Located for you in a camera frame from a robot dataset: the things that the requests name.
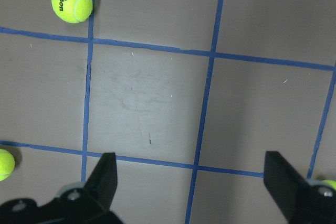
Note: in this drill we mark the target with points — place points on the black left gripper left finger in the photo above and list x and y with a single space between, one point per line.
96 194

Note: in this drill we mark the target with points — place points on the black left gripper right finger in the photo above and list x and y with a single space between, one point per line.
300 200

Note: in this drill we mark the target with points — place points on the tennis ball behind right finger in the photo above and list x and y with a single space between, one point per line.
331 183

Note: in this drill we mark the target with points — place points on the tennis ball at left edge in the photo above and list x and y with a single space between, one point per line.
7 164

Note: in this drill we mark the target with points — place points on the tennis ball with Wilson logo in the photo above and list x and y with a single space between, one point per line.
72 11

